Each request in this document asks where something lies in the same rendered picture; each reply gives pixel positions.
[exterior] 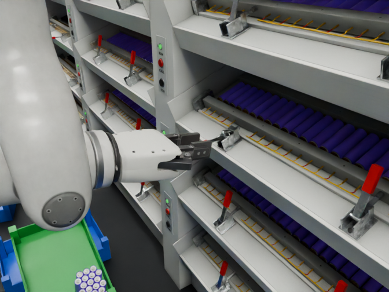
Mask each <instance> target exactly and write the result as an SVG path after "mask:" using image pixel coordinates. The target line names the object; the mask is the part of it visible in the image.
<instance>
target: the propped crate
mask: <svg viewBox="0 0 389 292"><path fill-rule="evenodd" d="M8 230H9V234H10V237H11V241H12V245H13V249H14V253H15V256H16V260H17V264H18V266H19V270H20V275H21V278H22V281H23V285H24V289H25V292H76V291H75V280H76V273H77V272H79V271H81V272H83V270H84V269H86V268H88V269H90V267H91V266H93V265H94V266H96V267H97V270H98V269H100V270H102V280H105V281H106V282H107V286H106V291H107V292H116V290H115V288H114V287H113V286H112V283H111V281H110V279H109V276H108V274H107V271H106V269H105V267H104V264H103V262H102V259H101V257H100V255H99V252H98V250H97V248H96V245H95V243H94V240H93V238H92V236H91V233H90V231H89V228H88V226H87V224H86V221H85V218H84V219H83V220H82V221H81V222H80V223H78V224H77V225H75V226H74V227H72V228H70V229H67V230H64V231H56V232H55V231H48V230H46V229H43V228H41V227H39V226H37V225H36V224H35V223H34V224H31V225H27V226H25V227H22V228H19V229H17V228H16V226H15V225H14V226H11V227H8Z"/></svg>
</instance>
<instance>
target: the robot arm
mask: <svg viewBox="0 0 389 292"><path fill-rule="evenodd" d="M199 140H200V133H198V132H194V133H184V134H179V135H178V134H175V133H174V134H161V133H160V132H159V131H157V130H154V129H142V130H132V131H127V132H120V133H115V134H111V133H105V132H104V131H102V130H91V131H89V132H84V131H83V128H82V124H81V121H80V116H79V113H78V109H77V106H76V103H75V99H74V96H73V94H72V91H71V88H70V86H69V83H68V80H67V77H66V76H65V73H64V71H63V68H62V66H61V64H60V62H59V59H58V57H57V54H56V51H55V48H54V44H53V40H52V34H51V30H50V24H49V18H48V14H47V8H46V2H45V0H0V207H1V206H7V205H13V204H18V203H21V205H22V207H23V209H24V211H25V213H26V215H27V216H28V218H29V219H30V220H31V221H32V222H33V223H35V224H36V225H37V226H39V227H41V228H43V229H46V230H48V231H55V232H56V231H64V230H67V229H70V228H72V227H74V226H75V225H77V224H78V223H80V222H81V221H82V220H83V219H84V217H85V216H86V214H87V212H88V211H89V208H90V205H91V200H92V192H93V191H92V189H99V188H105V187H109V186H110V185H111V184H112V183H115V182H117V181H118V182H120V183H141V182H148V181H157V180H165V179H170V178H175V177H178V176H179V172H178V171H177V170H191V168H192V161H193V160H199V159H206V158H209V157H210V153H211V146H212V141H210V140H205V141H199ZM184 151H185V152H184ZM182 152H184V157H183V158H180V154H181V153H182Z"/></svg>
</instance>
